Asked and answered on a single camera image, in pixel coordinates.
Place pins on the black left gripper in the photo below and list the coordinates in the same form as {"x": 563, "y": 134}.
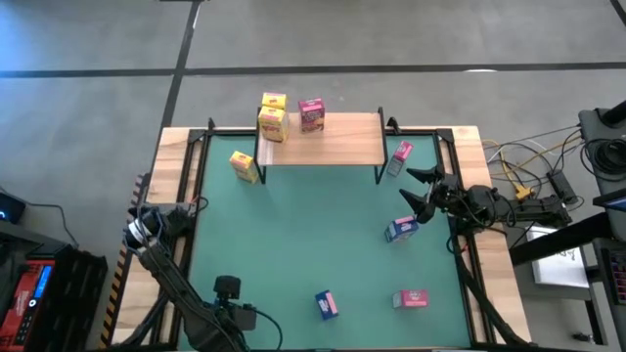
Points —
{"x": 244, "y": 318}

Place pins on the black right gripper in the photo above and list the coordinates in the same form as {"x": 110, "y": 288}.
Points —
{"x": 447, "y": 195}

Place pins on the magenta Raisin Bran cereal box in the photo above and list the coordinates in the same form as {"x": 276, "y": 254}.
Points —
{"x": 411, "y": 298}
{"x": 311, "y": 115}
{"x": 402, "y": 151}

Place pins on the blue Frosted Flakes cereal box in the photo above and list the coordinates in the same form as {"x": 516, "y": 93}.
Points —
{"x": 401, "y": 230}
{"x": 326, "y": 305}

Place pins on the yellow Corn Pops cereal box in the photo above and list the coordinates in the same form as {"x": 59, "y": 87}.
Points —
{"x": 274, "y": 100}
{"x": 243, "y": 163}
{"x": 273, "y": 124}

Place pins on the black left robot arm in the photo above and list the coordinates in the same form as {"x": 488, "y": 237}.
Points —
{"x": 166, "y": 274}

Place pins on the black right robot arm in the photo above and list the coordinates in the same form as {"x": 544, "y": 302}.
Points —
{"x": 513, "y": 210}

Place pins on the wooden table side board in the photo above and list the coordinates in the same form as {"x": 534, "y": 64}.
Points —
{"x": 495, "y": 254}
{"x": 171, "y": 161}

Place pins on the black rig strut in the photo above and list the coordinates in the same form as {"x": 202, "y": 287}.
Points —
{"x": 489, "y": 303}
{"x": 149, "y": 320}

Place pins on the yellow black hazard strip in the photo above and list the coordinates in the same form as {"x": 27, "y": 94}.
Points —
{"x": 120, "y": 274}

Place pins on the black power strip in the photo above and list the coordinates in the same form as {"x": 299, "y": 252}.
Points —
{"x": 562, "y": 188}

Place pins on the black metal bar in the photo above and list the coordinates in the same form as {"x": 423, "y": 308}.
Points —
{"x": 562, "y": 239}

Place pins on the white paper board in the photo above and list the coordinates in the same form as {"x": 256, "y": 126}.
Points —
{"x": 557, "y": 264}

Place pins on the blue lit screen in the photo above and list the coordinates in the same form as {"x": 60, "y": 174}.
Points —
{"x": 613, "y": 201}

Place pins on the black equipment cart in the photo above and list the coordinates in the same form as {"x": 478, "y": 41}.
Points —
{"x": 601, "y": 122}

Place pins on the keyboard with red keys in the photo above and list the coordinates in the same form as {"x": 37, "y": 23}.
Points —
{"x": 617, "y": 274}

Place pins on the red black equipment case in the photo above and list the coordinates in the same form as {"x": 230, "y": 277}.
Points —
{"x": 29, "y": 303}

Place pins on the black floor device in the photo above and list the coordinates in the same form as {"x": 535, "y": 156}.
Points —
{"x": 10, "y": 207}

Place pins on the wooden shelf black metal frame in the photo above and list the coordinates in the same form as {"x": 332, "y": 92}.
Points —
{"x": 332, "y": 142}

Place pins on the black metal table frame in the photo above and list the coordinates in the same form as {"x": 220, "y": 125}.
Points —
{"x": 235, "y": 131}

